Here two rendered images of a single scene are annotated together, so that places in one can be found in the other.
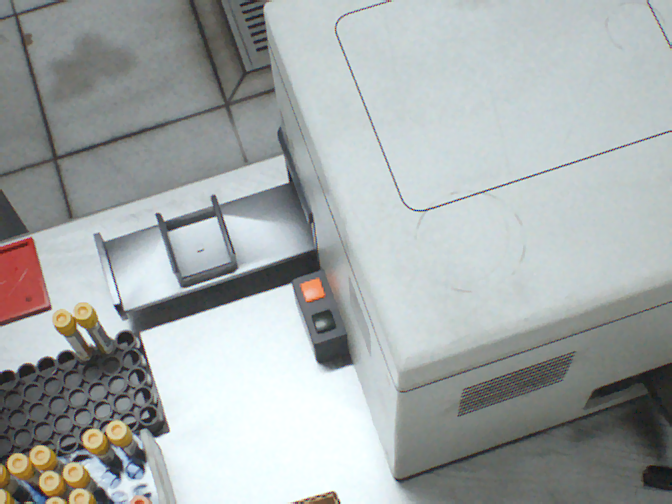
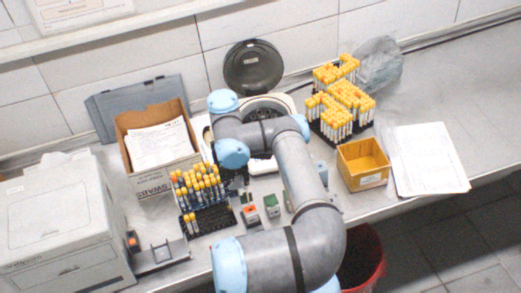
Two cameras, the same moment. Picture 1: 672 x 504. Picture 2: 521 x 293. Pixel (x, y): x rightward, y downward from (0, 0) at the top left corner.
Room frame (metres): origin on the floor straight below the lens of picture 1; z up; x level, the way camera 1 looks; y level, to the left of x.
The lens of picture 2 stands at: (1.26, 0.43, 2.28)
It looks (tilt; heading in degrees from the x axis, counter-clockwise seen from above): 48 degrees down; 179
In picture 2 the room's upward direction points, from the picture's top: 7 degrees counter-clockwise
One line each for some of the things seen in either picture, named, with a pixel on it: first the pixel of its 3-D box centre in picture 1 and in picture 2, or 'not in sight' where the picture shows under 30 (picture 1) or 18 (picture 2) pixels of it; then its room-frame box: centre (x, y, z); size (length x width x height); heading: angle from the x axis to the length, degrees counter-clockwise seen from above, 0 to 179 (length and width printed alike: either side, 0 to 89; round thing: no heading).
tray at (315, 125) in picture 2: not in sight; (328, 127); (-0.02, 0.69, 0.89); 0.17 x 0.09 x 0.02; 30
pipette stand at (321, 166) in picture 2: not in sight; (311, 177); (0.22, 0.59, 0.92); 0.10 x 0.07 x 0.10; 98
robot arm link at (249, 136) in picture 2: not in sight; (237, 142); (0.43, 0.39, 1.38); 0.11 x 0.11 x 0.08; 4
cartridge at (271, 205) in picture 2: not in sight; (271, 206); (0.30, 0.45, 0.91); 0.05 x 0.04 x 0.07; 13
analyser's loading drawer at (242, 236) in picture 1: (224, 237); (154, 256); (0.42, 0.09, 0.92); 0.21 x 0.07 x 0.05; 103
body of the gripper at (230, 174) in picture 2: not in sight; (229, 156); (0.34, 0.36, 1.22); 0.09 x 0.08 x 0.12; 103
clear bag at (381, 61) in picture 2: not in sight; (374, 56); (-0.28, 0.92, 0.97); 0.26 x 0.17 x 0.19; 119
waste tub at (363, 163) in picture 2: not in sight; (362, 165); (0.20, 0.77, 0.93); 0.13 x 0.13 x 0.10; 9
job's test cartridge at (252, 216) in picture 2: not in sight; (250, 214); (0.33, 0.38, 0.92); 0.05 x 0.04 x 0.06; 13
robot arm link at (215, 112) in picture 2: not in sight; (224, 114); (0.34, 0.36, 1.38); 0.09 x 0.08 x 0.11; 4
